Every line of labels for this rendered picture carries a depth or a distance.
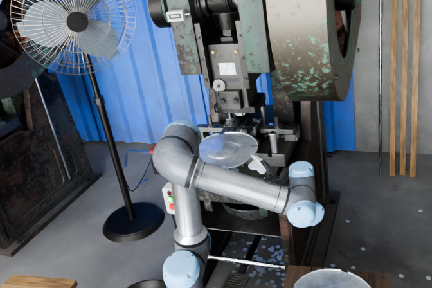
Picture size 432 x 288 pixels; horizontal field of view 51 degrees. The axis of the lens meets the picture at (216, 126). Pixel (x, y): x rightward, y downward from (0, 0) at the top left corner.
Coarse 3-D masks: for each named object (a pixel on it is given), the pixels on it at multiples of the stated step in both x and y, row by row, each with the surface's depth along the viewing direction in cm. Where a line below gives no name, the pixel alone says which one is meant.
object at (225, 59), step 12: (228, 36) 190; (216, 48) 187; (228, 48) 185; (216, 60) 190; (228, 60) 188; (216, 72) 192; (228, 72) 190; (240, 72) 188; (216, 84) 194; (228, 84) 193; (240, 84) 191; (216, 96) 198; (228, 96) 192; (240, 96) 191; (252, 96) 197; (228, 108) 195; (240, 108) 192
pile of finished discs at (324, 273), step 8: (312, 272) 170; (320, 272) 170; (328, 272) 169; (336, 272) 169; (344, 272) 169; (304, 280) 168; (312, 280) 167; (320, 280) 166; (328, 280) 166; (336, 280) 165; (344, 280) 165; (352, 280) 164; (360, 280) 163
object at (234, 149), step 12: (228, 132) 198; (240, 132) 195; (204, 144) 193; (216, 144) 190; (228, 144) 188; (240, 144) 188; (252, 144) 186; (204, 156) 184; (216, 156) 181; (228, 156) 180; (240, 156) 179; (228, 168) 173
